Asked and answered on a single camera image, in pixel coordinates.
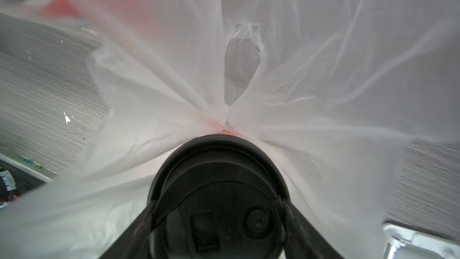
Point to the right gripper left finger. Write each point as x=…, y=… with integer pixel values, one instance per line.
x=133, y=243

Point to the clear plastic bag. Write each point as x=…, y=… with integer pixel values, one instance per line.
x=332, y=91

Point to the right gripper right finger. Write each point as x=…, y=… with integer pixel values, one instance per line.
x=303, y=241

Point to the red milk tea cup back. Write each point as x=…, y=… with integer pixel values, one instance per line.
x=217, y=197

